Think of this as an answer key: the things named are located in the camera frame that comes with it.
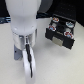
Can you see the black kcup holder drawer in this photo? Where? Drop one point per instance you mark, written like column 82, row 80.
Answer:
column 58, row 36

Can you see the kcup in holder back right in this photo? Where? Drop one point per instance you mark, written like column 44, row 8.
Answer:
column 70, row 24

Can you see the kcup in holder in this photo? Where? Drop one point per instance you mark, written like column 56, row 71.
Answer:
column 68, row 34
column 70, row 24
column 55, row 20
column 52, row 28

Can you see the kcup in holder back left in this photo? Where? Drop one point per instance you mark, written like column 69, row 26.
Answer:
column 55, row 20

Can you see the kcup in holder front left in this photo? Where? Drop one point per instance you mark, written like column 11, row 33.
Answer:
column 52, row 28

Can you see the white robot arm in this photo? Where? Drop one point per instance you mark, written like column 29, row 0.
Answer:
column 23, row 22

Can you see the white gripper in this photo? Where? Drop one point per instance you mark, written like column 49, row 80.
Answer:
column 21, row 43

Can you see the black keyboard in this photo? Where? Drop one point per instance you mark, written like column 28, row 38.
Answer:
column 5, row 20

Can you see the kcup in holder front right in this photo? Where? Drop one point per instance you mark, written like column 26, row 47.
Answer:
column 68, row 34

